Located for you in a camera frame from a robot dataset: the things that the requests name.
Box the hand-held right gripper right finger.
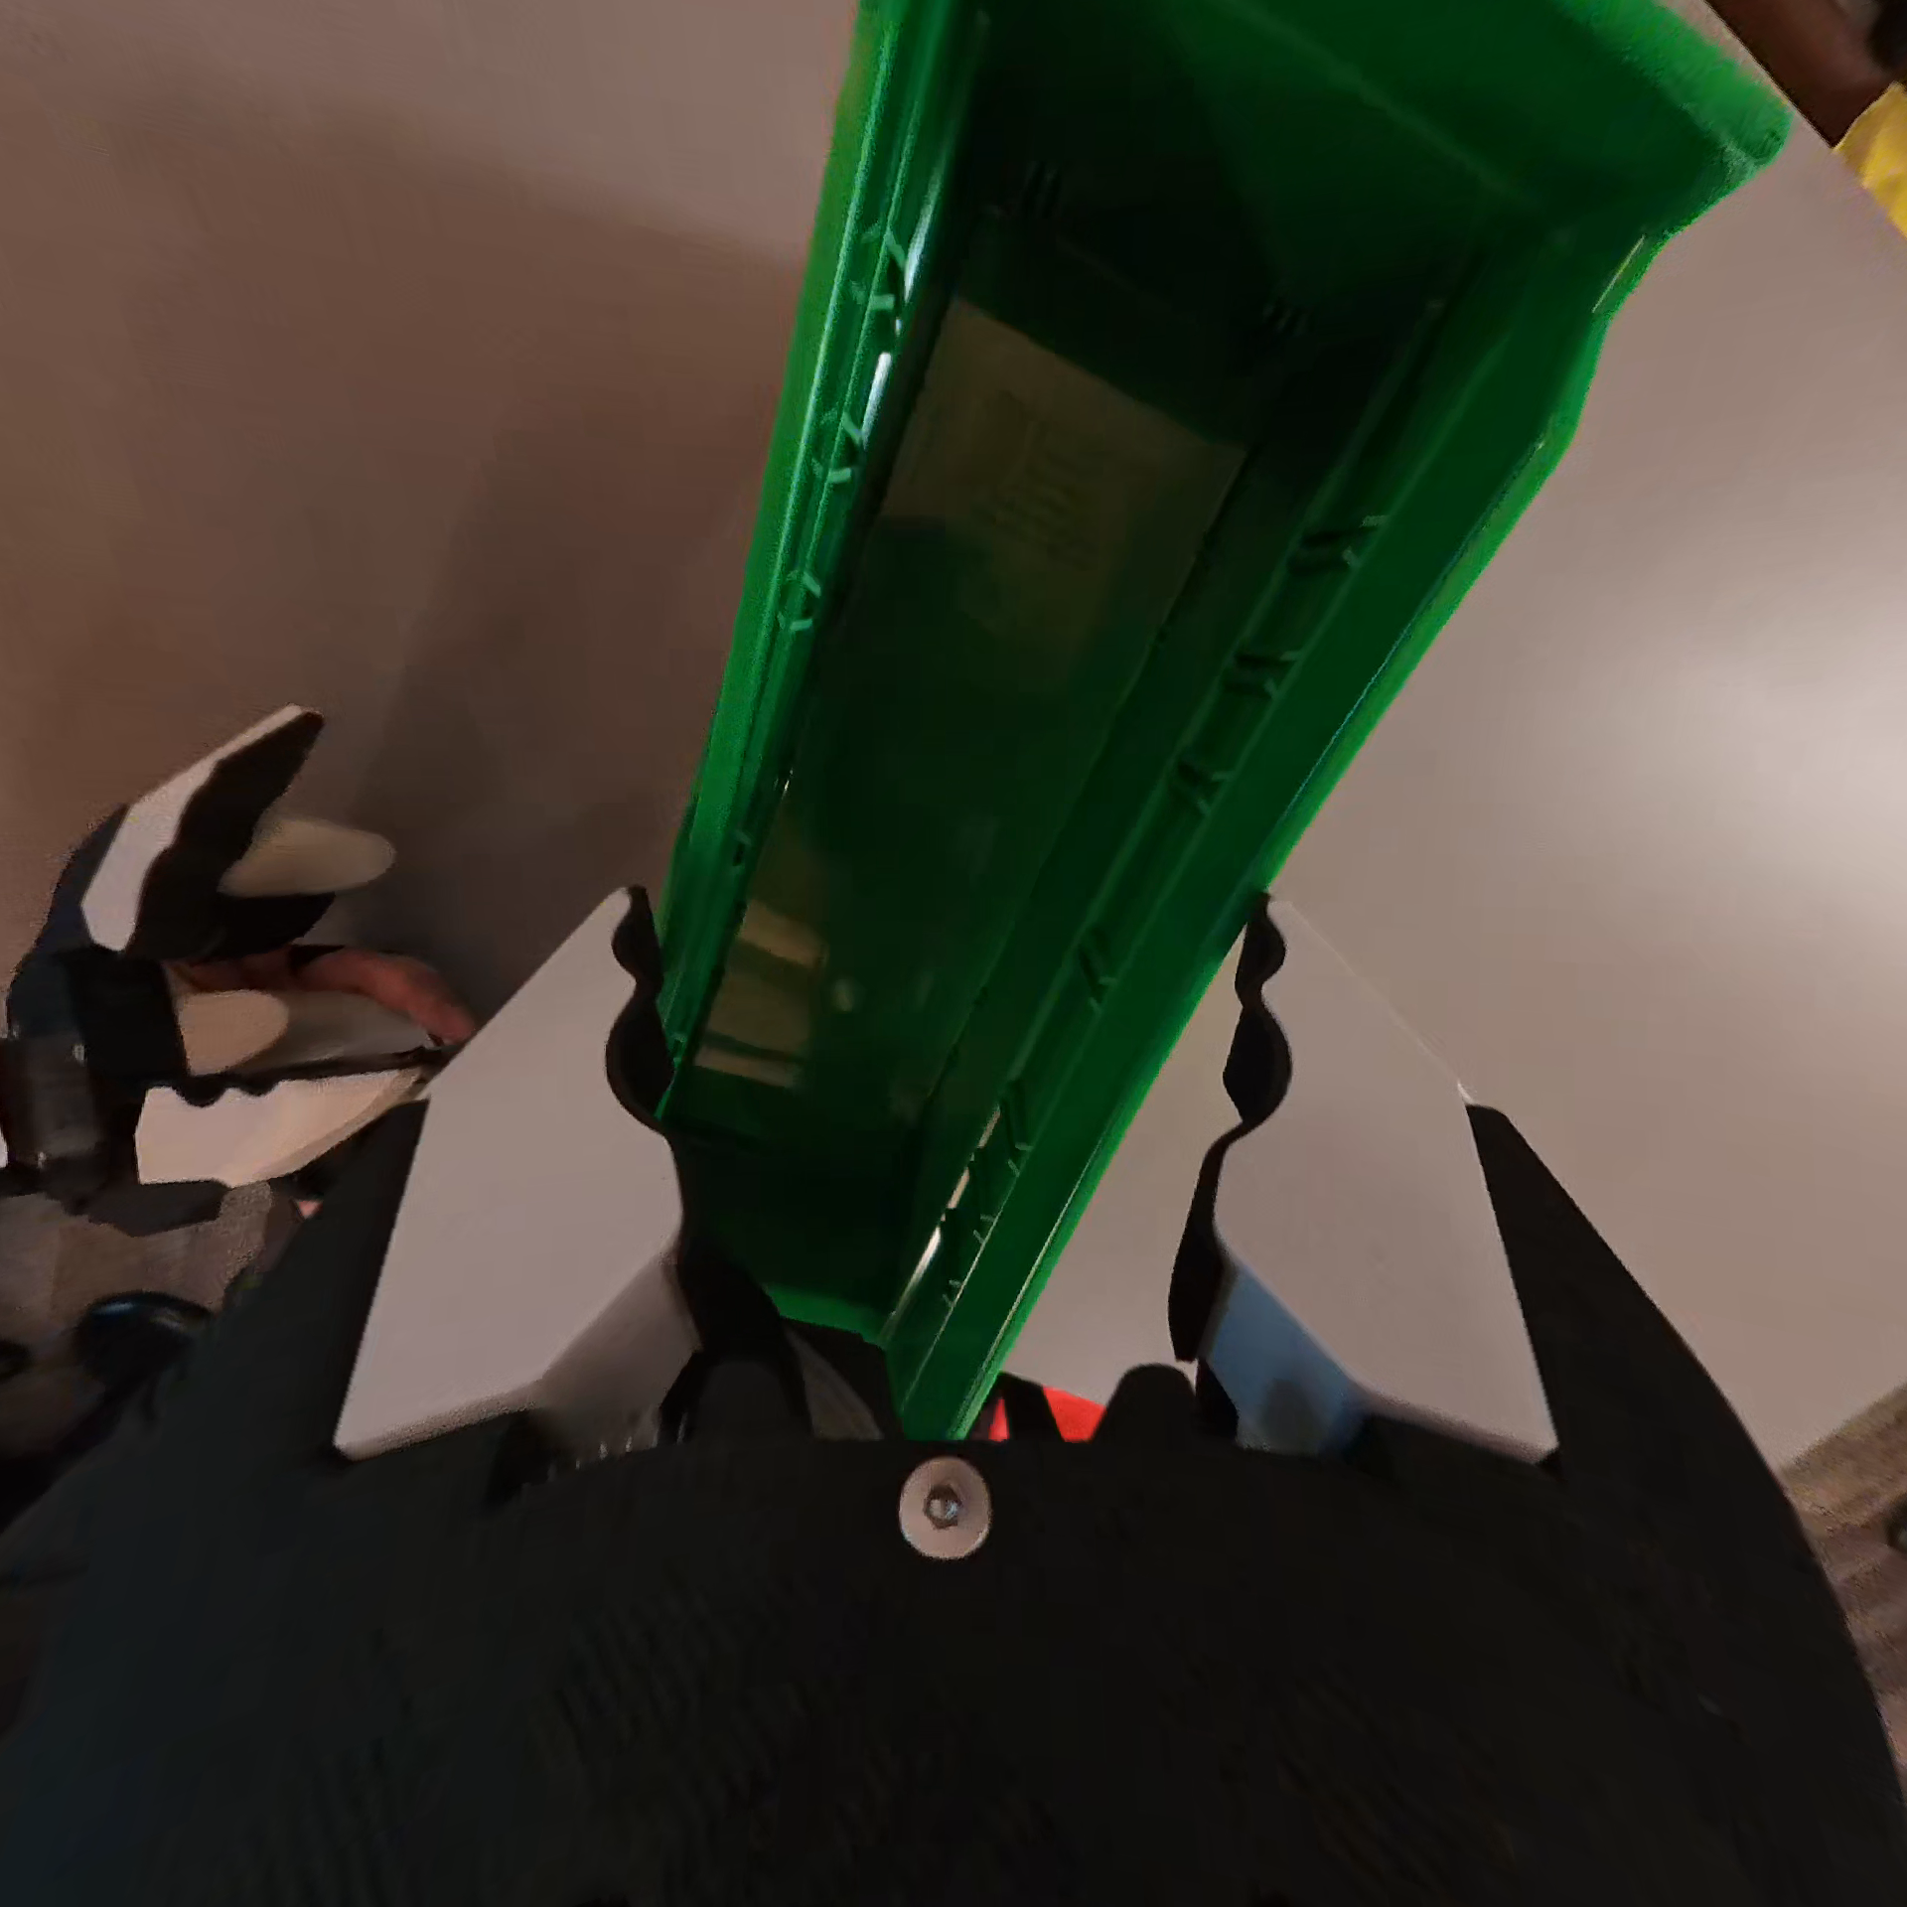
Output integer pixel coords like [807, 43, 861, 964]
[1169, 894, 1561, 1465]

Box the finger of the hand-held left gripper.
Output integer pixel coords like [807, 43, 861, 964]
[81, 708, 328, 956]
[134, 1062, 436, 1191]

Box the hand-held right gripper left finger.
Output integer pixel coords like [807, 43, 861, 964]
[335, 886, 705, 1463]

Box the green plastic bin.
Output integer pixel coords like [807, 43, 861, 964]
[656, 0, 1789, 1442]

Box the person's left hand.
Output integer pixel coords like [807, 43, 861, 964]
[179, 951, 480, 1044]

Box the orange red object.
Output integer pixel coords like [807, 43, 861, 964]
[988, 1377, 1105, 1442]

